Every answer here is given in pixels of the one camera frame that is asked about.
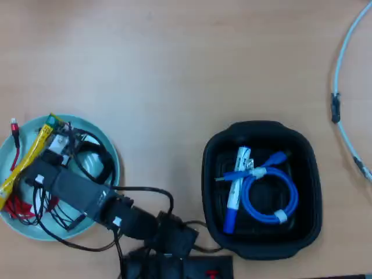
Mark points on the white marker with blue cap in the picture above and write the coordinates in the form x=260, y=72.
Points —
x=230, y=222

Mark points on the light blue round plate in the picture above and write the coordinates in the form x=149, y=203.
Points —
x=29, y=225

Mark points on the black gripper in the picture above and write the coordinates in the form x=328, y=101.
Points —
x=40, y=170

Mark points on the yellow snack bar packet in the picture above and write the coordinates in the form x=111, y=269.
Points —
x=26, y=161

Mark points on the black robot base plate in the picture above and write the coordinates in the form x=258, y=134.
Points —
x=200, y=266

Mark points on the small wrist camera board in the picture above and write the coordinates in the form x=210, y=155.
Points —
x=59, y=143

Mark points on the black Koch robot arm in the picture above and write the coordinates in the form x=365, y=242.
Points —
x=84, y=191

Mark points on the black square plastic container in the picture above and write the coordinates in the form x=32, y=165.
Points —
x=261, y=250

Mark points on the small red knob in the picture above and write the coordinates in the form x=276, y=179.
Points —
x=211, y=274

